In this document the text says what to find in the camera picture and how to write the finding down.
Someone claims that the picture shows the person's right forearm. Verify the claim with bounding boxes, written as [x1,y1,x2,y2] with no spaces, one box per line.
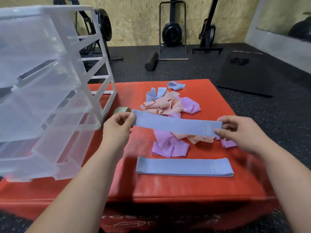
[256,143,311,233]

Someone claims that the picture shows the black upright rowing machine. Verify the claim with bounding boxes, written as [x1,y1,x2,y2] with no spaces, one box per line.
[192,0,224,54]

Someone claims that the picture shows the person's left forearm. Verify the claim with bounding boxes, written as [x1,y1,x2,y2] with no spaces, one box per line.
[25,144,127,233]

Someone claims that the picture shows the black ski machine with stand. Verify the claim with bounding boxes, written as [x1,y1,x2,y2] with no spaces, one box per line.
[158,0,189,61]

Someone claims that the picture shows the blue band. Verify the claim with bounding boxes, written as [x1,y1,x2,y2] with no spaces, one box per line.
[131,109,223,138]

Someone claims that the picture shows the pile of mixed resistance bands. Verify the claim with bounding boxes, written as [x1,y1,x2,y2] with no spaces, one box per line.
[140,81,237,159]

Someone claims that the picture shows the black straps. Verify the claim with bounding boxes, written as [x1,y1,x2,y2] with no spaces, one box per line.
[229,57,250,66]

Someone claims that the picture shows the translucent plastic drawer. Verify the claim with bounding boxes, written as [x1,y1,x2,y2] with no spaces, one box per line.
[54,128,97,180]
[0,111,100,182]
[0,14,67,88]
[0,59,93,142]

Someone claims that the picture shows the red soft plyo box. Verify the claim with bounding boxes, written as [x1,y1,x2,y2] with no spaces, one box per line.
[0,79,280,233]

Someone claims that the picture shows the person's right hand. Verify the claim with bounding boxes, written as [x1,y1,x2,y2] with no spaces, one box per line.
[213,116,271,156]

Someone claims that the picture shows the wall mirror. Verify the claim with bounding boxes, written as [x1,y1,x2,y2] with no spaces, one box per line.
[256,0,311,41]

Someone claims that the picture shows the stack of green bands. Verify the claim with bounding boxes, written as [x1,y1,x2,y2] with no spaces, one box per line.
[113,106,131,116]

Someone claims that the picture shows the person's left hand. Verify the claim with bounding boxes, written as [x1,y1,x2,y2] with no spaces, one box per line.
[101,112,136,153]

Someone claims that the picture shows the black foam roller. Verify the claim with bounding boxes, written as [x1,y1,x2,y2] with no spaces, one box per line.
[144,51,159,72]

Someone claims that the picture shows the clear plastic drawer unit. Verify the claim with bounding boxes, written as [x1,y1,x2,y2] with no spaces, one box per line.
[0,5,118,130]

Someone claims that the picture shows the stack of blue bands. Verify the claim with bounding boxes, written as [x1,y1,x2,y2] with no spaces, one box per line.
[135,156,235,177]

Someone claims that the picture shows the black exercise mat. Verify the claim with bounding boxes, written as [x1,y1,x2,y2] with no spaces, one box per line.
[217,51,275,97]

